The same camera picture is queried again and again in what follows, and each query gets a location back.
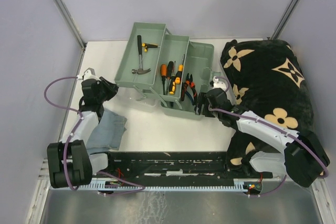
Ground black handled claw hammer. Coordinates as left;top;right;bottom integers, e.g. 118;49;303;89
131;35;151;75

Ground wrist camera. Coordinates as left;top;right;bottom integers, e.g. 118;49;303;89
76;68;101;81
210;76;230;92

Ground blue handled pliers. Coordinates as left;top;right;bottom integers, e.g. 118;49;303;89
181;82;198;105

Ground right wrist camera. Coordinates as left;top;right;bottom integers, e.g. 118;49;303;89
210;76;230;92

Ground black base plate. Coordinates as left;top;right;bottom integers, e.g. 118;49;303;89
103;151;272;187

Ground small yellow black screwdriver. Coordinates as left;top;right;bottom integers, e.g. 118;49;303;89
168;61;176;94

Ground orange black pliers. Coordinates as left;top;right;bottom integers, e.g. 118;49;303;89
181;73;198;104

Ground orange black nut driver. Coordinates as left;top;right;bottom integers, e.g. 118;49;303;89
166;61;174;94

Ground folded blue denim cloth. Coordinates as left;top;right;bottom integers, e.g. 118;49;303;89
86;110;127;155

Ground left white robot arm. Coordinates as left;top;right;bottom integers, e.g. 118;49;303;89
44;75;119;190

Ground orange handled screwdriver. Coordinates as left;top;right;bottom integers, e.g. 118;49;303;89
160;64;167;95

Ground black floral blanket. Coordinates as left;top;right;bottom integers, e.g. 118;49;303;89
219;39;327;177

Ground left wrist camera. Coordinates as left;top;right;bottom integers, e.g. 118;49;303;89
76;68;101;81

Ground right aluminium frame post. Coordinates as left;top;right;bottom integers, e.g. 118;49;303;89
268;0;300;40

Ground aluminium frame post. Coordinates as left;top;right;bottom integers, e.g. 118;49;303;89
53;0;86;48
268;0;300;40

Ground green plastic tool box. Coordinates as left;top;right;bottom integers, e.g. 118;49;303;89
115;22;218;120

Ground left aluminium frame post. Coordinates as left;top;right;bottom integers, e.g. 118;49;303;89
53;0;86;48

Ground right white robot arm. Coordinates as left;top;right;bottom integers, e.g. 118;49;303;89
195;88;330;187

